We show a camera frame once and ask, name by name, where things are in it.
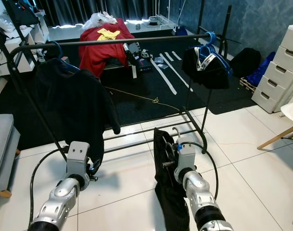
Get black shorts with white pattern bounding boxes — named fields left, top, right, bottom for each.
left=153, top=128, right=191, bottom=231

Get white drawer unit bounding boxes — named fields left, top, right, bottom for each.
left=251, top=24, right=293, bottom=114

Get black t-shirt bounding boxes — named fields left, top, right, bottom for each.
left=33, top=59, right=122, bottom=168

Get black carpet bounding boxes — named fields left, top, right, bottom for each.
left=0, top=31, right=269, bottom=151

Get black curtain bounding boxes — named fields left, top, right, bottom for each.
left=36, top=0, right=196, bottom=27

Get blue mop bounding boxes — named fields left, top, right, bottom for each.
left=171, top=0, right=188, bottom=36

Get red shirt with yellow print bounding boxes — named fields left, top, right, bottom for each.
left=78, top=18, right=138, bottom=78

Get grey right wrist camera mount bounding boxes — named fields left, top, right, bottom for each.
left=174, top=138, right=196, bottom=170

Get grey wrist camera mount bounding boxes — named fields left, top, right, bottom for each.
left=67, top=141, right=90, bottom=177
left=174, top=138, right=196, bottom=170

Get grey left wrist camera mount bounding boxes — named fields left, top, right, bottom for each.
left=67, top=141, right=90, bottom=177

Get blue plastic hanger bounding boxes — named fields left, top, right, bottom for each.
left=196, top=31, right=234, bottom=76
left=47, top=41, right=72, bottom=74

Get black garment with white band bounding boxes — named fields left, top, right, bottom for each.
left=181, top=46, right=231, bottom=90

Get white plastic bag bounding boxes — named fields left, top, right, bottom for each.
left=84, top=12, right=119, bottom=29

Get dark round bag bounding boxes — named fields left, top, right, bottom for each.
left=229, top=47, right=262, bottom=78

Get yellow cord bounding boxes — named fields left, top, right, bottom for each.
left=108, top=87, right=181, bottom=113

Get black metal clothes rack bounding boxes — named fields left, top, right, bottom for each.
left=2, top=0, right=234, bottom=186

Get white floor strip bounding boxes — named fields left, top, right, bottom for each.
left=149, top=58, right=178, bottom=96

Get grey upholstered ottoman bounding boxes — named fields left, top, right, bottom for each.
left=0, top=114, right=21, bottom=198

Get small black bag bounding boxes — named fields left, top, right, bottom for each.
left=6, top=0, right=42, bottom=26

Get grey clothes hanger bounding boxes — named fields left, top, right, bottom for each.
left=165, top=126, right=181, bottom=162

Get blue bag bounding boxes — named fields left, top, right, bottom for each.
left=246, top=51, right=276, bottom=88

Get white shelf unit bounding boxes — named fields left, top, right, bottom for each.
left=0, top=17, right=51, bottom=76

